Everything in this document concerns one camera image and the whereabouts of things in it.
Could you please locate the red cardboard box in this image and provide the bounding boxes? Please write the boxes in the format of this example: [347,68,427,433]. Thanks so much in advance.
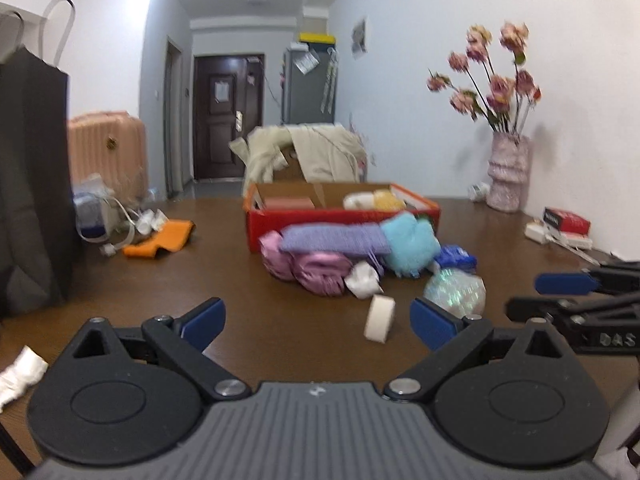
[243,182,442,254]

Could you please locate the blue tissue packet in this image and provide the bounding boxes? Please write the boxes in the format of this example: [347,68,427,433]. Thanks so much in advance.
[434,245,478,273]

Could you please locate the white tape roll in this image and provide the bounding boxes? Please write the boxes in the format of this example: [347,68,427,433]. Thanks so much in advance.
[364,295,397,344]

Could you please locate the pink satin cloth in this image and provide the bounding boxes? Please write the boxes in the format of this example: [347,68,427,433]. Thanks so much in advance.
[292,252,354,297]

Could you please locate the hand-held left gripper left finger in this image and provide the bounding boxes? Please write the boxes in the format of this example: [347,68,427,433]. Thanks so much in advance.
[55,297,252,402]

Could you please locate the small white cloth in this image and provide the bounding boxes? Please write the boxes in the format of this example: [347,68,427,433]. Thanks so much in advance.
[344,261,385,301]

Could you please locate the pink suitcase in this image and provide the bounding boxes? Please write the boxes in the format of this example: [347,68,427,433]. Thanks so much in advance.
[67,112,149,201]

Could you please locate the dried pink flowers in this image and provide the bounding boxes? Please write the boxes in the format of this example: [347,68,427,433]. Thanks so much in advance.
[426,22,542,137]

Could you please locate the pink textured vase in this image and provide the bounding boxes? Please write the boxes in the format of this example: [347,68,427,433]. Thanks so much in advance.
[486,132,531,213]

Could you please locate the salmon pink pad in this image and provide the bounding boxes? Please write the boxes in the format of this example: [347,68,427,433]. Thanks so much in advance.
[263,196,316,211]

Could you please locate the black paper bag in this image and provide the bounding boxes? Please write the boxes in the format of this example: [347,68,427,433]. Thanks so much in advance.
[0,0,83,318]

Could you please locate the iridescent bath sponge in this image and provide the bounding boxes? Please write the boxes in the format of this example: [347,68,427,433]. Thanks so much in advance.
[424,267,487,320]

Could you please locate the side room door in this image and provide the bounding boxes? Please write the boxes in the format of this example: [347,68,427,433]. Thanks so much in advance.
[165,37,184,198]

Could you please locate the purple knitted towel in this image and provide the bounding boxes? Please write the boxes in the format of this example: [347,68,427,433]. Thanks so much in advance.
[279,223,393,257]

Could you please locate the brown chair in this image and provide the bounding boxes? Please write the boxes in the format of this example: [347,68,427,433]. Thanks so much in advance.
[272,147,307,183]

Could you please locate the crumpled white cloth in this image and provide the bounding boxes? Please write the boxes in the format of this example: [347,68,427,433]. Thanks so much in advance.
[0,346,49,411]

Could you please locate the turquoise plush toy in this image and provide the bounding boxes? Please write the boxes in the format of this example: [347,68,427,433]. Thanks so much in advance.
[381,211,442,279]

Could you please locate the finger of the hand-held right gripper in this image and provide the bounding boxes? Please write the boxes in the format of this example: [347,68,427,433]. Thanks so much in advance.
[506,294,640,333]
[534,266,640,297]

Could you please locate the beige coat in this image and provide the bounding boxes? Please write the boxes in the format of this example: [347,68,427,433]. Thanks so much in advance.
[229,124,368,198]

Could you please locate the white power adapter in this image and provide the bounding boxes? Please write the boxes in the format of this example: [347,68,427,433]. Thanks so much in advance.
[525,222,593,251]

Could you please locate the white soft bundle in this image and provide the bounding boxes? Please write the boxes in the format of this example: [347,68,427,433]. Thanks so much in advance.
[343,192,377,211]

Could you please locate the grey refrigerator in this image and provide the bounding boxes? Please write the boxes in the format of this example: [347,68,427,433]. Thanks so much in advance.
[282,42,338,126]

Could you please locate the white and blue device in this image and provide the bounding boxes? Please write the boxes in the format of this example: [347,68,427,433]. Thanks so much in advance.
[74,174,126,242]

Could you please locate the pink fluffy cloth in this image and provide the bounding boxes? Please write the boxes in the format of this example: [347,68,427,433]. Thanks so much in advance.
[260,231,297,279]

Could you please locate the orange cloth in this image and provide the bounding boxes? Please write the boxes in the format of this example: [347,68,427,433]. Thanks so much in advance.
[123,220,195,260]

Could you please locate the small red box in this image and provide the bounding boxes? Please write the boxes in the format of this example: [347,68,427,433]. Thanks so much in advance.
[544,206,591,235]

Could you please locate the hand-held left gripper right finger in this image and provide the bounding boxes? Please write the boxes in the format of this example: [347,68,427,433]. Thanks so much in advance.
[382,297,582,403]

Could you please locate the yellow plush toy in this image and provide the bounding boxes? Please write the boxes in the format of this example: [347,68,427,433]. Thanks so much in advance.
[372,189,407,212]

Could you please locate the white charger cable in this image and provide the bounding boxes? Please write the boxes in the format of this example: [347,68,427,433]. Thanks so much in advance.
[100,199,169,257]

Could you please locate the dark brown door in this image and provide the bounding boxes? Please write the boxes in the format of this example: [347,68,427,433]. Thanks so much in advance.
[193,53,265,181]

